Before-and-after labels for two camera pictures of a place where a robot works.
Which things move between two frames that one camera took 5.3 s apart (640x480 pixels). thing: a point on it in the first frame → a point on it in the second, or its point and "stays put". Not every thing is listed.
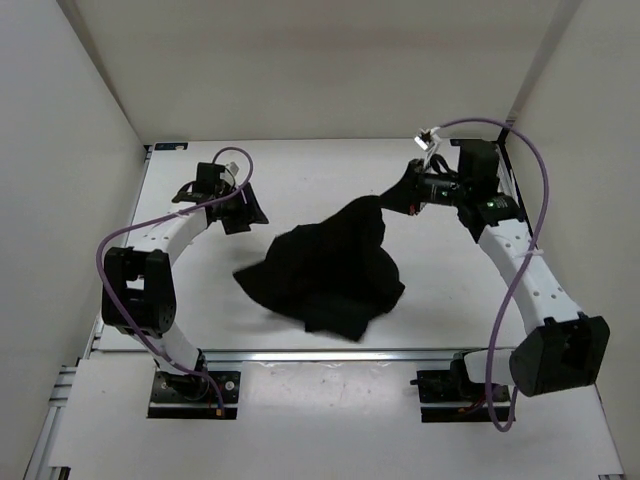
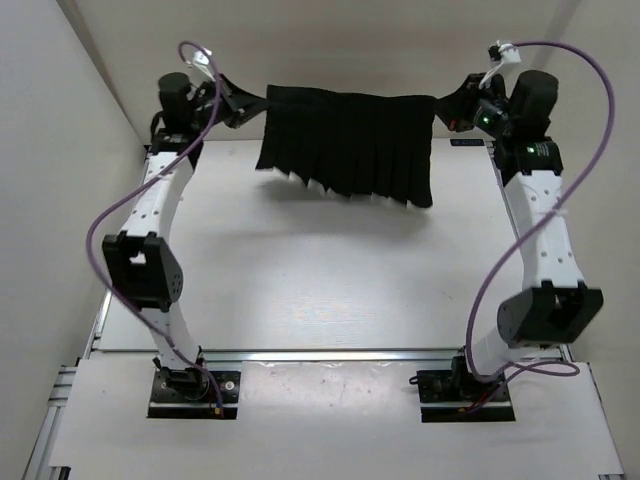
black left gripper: (248, 211) → (240, 106)
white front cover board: (347, 416) stays put
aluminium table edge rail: (285, 354) stays put
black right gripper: (406, 195) → (455, 107)
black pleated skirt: (331, 273) → (373, 145)
